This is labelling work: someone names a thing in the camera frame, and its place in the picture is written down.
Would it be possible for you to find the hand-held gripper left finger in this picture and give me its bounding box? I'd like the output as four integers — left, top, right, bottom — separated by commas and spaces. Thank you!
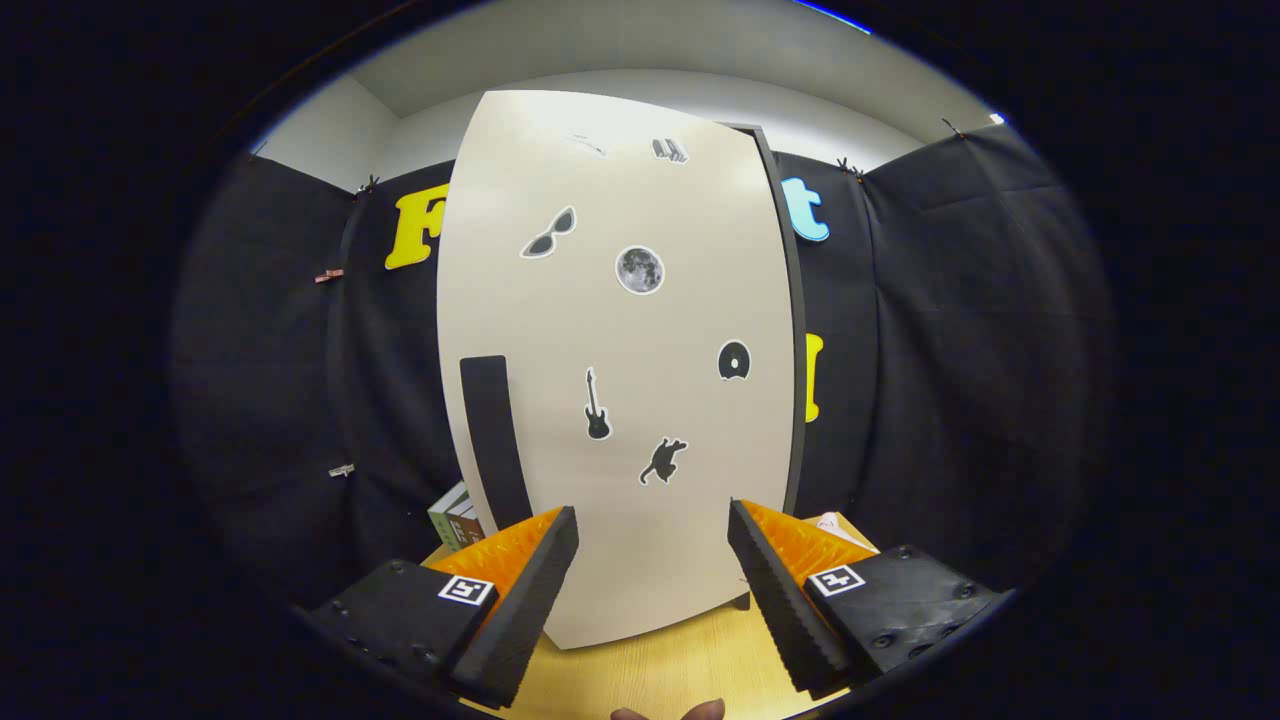
300, 505, 581, 709

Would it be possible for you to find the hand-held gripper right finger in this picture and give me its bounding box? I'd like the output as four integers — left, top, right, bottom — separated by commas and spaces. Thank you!
727, 498, 1011, 701

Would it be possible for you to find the beige cabinet door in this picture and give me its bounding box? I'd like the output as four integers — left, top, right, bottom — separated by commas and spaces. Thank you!
437, 90, 798, 651

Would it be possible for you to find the black door handle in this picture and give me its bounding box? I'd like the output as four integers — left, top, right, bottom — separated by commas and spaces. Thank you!
459, 354, 536, 531

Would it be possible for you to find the grey cabinet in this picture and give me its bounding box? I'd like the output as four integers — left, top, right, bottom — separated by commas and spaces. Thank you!
720, 122, 809, 611

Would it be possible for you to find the black backdrop cloth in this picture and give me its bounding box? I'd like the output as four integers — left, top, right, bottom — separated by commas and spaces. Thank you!
170, 125, 1116, 611

